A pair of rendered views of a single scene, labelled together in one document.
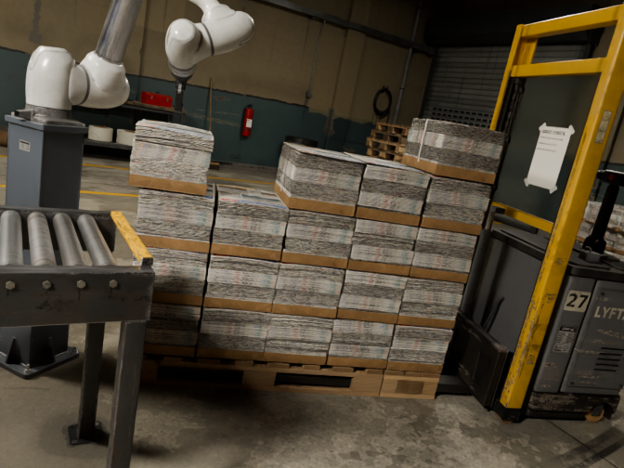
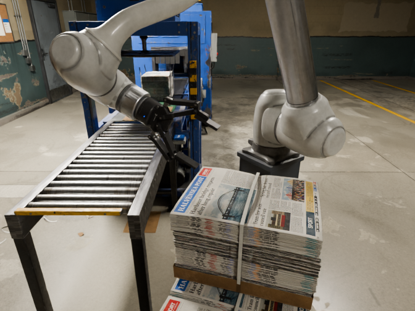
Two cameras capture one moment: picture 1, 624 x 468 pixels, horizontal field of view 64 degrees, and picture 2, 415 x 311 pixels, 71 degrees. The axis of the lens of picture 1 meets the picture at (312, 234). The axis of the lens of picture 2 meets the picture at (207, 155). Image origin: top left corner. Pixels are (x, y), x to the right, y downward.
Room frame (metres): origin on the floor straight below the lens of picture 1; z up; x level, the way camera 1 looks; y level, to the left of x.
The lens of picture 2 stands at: (2.31, -0.05, 1.49)
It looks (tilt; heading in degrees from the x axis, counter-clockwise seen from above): 23 degrees down; 123
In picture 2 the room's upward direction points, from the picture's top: straight up
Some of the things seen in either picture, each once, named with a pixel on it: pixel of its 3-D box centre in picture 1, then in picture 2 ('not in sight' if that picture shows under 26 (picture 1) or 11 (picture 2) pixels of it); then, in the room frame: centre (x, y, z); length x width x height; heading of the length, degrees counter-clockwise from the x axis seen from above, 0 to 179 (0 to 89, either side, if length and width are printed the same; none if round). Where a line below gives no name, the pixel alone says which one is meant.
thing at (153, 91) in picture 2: not in sight; (158, 85); (0.09, 2.39, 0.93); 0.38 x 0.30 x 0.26; 123
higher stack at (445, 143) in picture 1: (422, 258); not in sight; (2.34, -0.55, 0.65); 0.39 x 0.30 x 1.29; 15
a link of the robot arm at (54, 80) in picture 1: (53, 77); (275, 116); (1.92, 1.07, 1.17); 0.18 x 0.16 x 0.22; 150
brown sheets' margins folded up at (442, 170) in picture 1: (422, 262); not in sight; (2.34, -0.55, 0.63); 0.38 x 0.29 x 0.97; 15
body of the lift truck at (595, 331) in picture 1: (548, 318); not in sight; (2.54, -1.33, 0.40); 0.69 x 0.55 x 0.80; 15
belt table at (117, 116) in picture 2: not in sight; (149, 115); (0.40, 1.91, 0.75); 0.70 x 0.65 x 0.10; 123
